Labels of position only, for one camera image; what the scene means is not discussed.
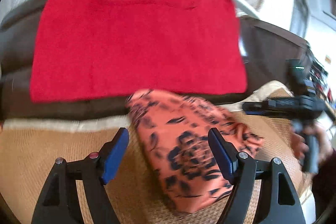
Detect dark brown leather sofa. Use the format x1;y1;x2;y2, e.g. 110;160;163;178
1;0;313;121

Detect red knit blanket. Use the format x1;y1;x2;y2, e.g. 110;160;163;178
30;0;247;102

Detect orange black floral garment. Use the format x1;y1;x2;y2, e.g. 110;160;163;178
126;90;264;213

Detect woven bamboo seat mat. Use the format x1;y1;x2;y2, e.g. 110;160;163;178
0;80;316;224

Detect person's right hand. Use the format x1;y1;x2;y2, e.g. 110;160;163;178
290;122;334;169

